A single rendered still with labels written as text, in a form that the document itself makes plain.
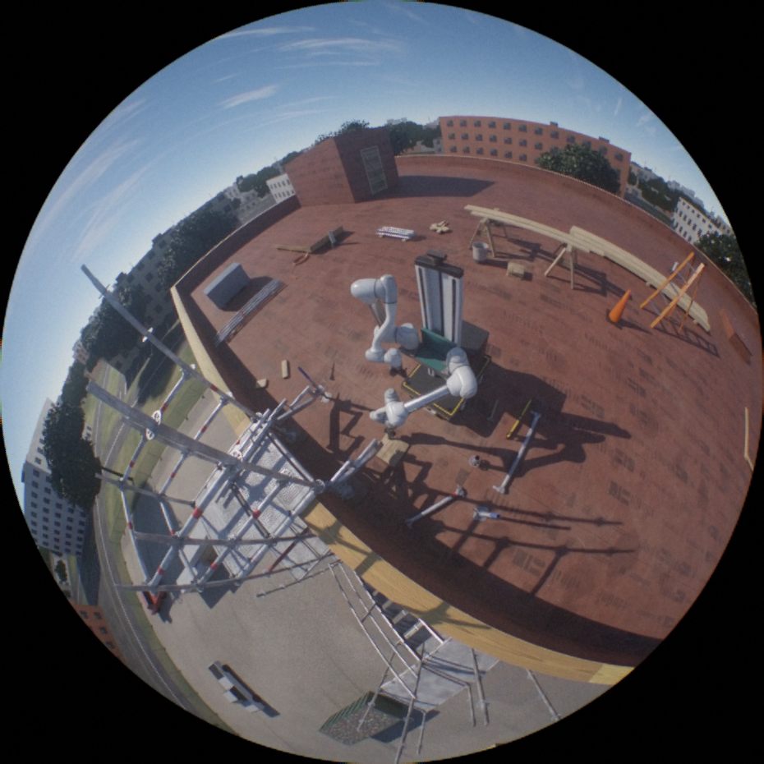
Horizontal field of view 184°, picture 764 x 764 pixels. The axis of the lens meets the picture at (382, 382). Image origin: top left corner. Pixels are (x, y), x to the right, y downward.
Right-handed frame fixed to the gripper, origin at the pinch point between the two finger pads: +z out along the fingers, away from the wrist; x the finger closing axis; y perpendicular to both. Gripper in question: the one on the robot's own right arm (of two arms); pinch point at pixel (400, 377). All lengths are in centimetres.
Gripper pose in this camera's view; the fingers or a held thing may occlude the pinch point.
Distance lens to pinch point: 209.3
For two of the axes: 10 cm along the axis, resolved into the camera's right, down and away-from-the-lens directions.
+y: 6.4, -7.2, 2.6
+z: 2.1, 4.9, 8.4
